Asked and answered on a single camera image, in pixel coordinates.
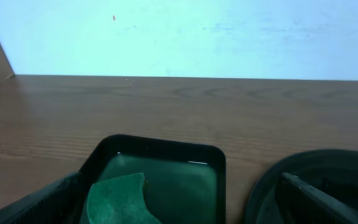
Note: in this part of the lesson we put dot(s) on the yellow green scrubbing sponge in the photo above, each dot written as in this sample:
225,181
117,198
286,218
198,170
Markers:
119,200

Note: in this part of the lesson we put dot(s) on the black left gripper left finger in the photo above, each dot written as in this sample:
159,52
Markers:
59,202

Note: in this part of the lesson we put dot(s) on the dark green rectangular water tray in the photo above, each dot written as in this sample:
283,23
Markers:
184,182

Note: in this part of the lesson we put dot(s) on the round black tray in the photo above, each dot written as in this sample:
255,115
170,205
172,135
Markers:
332,171

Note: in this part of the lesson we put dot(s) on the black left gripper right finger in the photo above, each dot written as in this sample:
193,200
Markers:
299,203

